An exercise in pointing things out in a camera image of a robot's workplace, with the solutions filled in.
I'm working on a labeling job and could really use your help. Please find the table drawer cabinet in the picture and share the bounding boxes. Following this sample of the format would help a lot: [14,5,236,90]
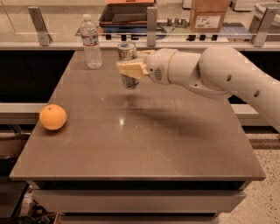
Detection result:
[33,189,246,224]

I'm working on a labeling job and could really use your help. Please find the clear plastic water bottle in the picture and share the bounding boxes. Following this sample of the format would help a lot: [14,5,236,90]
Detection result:
[80,14,102,69]

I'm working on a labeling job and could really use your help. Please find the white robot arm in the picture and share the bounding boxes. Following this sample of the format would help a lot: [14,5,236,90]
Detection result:
[116,45,280,131]

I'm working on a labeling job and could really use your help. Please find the silver redbull can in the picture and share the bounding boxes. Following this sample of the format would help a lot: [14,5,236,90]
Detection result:
[117,41,139,89]

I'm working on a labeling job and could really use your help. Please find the cardboard box with label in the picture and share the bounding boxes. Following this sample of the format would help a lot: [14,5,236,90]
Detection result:
[189,0,230,32]

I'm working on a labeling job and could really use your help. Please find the grey open tray box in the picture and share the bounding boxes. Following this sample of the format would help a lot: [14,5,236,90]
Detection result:
[99,0,156,25]

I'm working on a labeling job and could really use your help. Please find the middle metal railing post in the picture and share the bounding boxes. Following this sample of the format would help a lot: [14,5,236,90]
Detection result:
[147,7,158,47]

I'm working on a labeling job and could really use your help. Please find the right metal railing post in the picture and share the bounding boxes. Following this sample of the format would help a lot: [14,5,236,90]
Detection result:
[252,5,279,47]

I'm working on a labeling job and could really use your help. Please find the orange fruit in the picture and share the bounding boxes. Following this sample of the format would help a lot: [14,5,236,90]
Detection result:
[39,104,67,130]

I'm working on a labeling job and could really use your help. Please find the left metal railing post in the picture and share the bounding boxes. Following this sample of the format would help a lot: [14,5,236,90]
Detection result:
[28,6,53,46]

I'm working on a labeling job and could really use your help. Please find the metal railing post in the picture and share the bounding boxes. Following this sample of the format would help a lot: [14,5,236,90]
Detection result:
[147,7,158,47]
[252,5,279,47]
[28,6,53,46]

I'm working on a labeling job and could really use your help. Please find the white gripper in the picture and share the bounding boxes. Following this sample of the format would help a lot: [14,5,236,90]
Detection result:
[115,48,177,85]

